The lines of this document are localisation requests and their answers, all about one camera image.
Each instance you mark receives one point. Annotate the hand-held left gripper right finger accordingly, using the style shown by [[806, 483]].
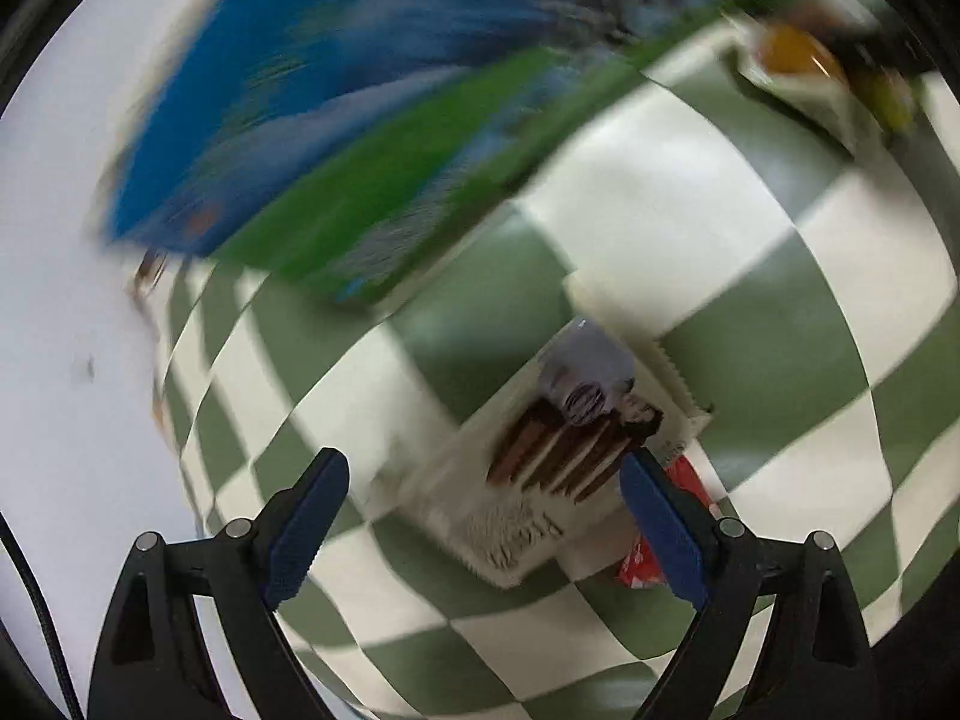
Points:
[[667, 540]]

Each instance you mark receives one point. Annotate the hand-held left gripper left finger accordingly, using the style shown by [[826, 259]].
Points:
[[300, 540]]

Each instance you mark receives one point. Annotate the white chocolate stick packet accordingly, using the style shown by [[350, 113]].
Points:
[[540, 480]]

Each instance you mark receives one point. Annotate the blue printed cardboard box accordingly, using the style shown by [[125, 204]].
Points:
[[375, 90]]

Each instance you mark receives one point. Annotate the small red snack packet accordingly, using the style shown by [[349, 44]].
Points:
[[686, 484]]

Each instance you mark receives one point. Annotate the green white checkered mat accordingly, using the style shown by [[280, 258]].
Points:
[[750, 390]]

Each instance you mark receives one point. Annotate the bear print pillow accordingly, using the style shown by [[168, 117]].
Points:
[[150, 271]]

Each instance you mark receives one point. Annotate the colourful candy packet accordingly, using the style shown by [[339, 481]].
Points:
[[889, 90]]

